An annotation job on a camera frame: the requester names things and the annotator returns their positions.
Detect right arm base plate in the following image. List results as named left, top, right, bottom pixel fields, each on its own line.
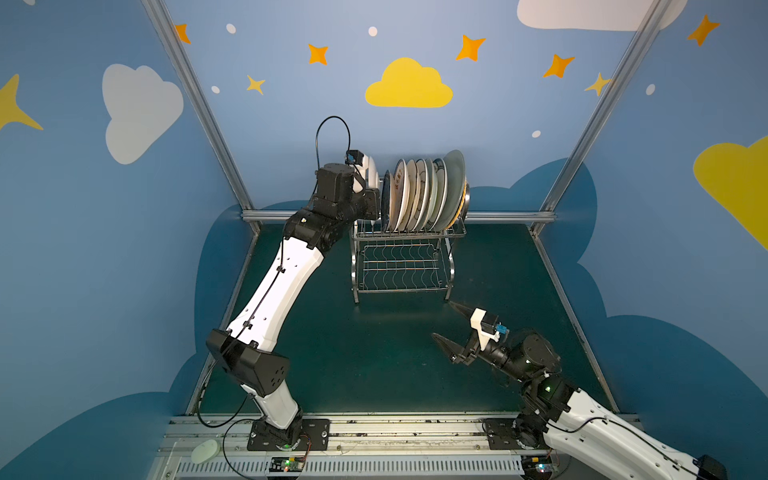
left=482, top=415, right=545, bottom=450

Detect right aluminium frame post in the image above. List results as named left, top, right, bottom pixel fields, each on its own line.
left=539, top=0, right=672, bottom=221

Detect rear aluminium frame bar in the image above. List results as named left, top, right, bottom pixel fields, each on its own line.
left=241, top=210, right=556, bottom=224

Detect light green flower plate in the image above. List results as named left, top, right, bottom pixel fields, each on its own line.
left=423, top=160, right=438, bottom=231

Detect aluminium frame post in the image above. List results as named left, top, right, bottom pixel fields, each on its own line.
left=539, top=0, right=672, bottom=221
left=141, top=0, right=253, bottom=213

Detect dark navy plate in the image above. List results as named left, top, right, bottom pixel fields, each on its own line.
left=381, top=170, right=391, bottom=232

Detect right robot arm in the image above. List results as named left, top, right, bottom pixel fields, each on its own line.
left=432, top=303, right=728, bottom=479

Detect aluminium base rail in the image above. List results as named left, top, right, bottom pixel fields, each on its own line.
left=148, top=412, right=599, bottom=479

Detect plain pale green plate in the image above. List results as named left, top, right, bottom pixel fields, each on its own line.
left=435, top=150, right=466, bottom=232

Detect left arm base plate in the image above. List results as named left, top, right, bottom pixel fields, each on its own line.
left=247, top=417, right=331, bottom=452

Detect white plate dark lettered rim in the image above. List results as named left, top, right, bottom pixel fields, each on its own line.
left=430, top=158, right=447, bottom=231

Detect left controller board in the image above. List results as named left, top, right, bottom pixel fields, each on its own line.
left=268, top=457, right=306, bottom=474

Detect right controller board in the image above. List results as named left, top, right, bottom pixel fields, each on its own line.
left=521, top=456, right=554, bottom=480

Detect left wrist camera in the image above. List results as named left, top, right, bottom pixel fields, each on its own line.
left=345, top=150, right=369, bottom=193

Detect cream floral plate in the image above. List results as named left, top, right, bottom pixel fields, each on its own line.
left=402, top=159, right=417, bottom=231

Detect left aluminium frame post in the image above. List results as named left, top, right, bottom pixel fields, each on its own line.
left=141, top=0, right=253, bottom=213

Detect stainless steel dish rack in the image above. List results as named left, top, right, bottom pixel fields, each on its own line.
left=350, top=203, right=466, bottom=301

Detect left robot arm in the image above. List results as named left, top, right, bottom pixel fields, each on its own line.
left=206, top=157, right=381, bottom=449

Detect pale green round disc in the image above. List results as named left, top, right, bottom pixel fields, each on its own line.
left=190, top=439, right=220, bottom=465

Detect white plate grey emblem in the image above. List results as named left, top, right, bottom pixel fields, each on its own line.
left=413, top=159, right=430, bottom=231

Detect orange sunburst plate front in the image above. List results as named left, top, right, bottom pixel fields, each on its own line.
left=389, top=159, right=407, bottom=232

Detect controller board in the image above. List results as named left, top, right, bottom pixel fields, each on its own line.
left=268, top=457, right=306, bottom=474
left=521, top=456, right=554, bottom=480

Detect orange sunburst plate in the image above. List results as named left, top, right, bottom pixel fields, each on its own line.
left=389, top=159, right=407, bottom=232
left=364, top=156, right=380, bottom=189

